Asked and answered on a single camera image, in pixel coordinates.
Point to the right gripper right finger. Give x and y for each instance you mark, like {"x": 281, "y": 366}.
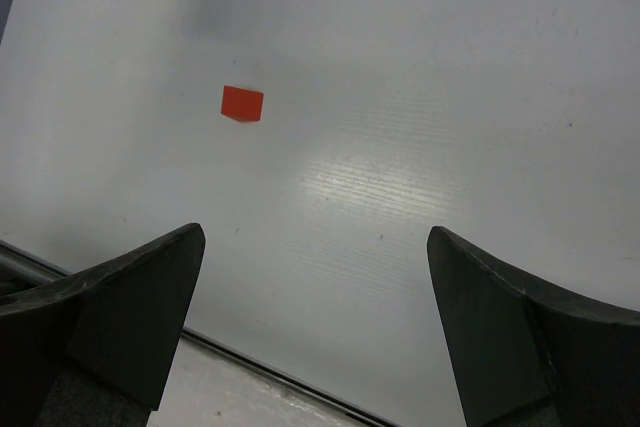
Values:
{"x": 526, "y": 352}

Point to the red wedge block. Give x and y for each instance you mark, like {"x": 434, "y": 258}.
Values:
{"x": 242, "y": 105}

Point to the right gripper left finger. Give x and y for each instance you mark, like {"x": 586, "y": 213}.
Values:
{"x": 95, "y": 348}

